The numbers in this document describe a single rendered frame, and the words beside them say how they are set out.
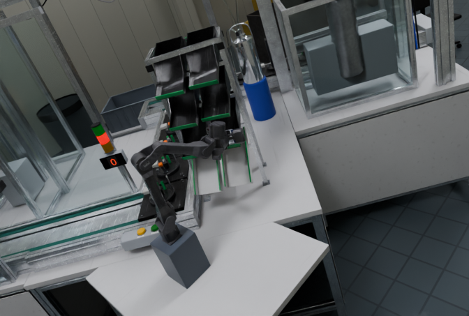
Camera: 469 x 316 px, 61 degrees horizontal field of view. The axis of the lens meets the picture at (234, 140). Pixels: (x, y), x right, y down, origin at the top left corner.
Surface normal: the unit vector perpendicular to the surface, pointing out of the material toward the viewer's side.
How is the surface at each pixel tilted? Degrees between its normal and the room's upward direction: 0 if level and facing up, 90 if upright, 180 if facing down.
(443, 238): 0
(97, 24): 90
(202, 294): 0
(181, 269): 90
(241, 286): 0
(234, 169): 45
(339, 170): 90
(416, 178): 90
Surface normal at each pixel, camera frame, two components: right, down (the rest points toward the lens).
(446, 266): -0.29, -0.83
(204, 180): -0.30, -0.21
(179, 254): 0.69, 0.16
